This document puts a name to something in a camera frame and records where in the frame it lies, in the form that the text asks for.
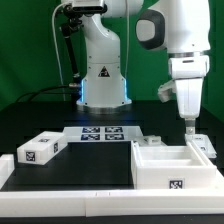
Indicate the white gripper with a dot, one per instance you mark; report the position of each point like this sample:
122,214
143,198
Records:
188,75

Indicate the white cabinet door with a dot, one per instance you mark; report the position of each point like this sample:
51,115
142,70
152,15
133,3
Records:
204,143
150,140

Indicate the white cabinet body box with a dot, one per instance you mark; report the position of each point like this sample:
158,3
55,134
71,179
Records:
171,167

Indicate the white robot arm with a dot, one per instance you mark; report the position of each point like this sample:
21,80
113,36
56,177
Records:
178,27

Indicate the white cabinet top block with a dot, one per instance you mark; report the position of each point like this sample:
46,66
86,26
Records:
42,148

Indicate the white U-shaped fence frame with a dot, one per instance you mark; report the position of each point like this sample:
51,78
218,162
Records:
107,202

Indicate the white marker base plate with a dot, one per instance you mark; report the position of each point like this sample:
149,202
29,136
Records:
102,133

